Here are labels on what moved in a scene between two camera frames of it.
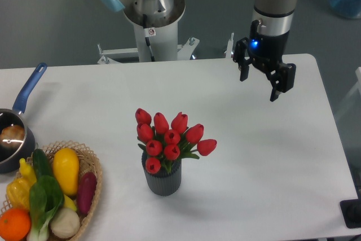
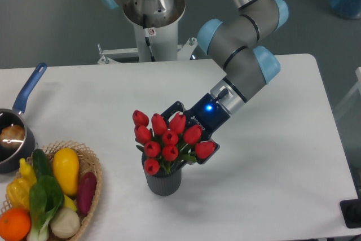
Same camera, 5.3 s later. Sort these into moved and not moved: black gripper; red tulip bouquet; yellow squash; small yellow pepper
Moved: black gripper
Not moved: small yellow pepper; red tulip bouquet; yellow squash
